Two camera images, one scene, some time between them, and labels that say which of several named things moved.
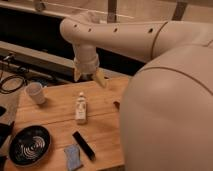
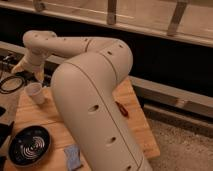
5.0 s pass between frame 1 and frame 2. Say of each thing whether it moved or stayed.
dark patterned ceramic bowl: stayed
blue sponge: stayed
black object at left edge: stayed
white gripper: moved
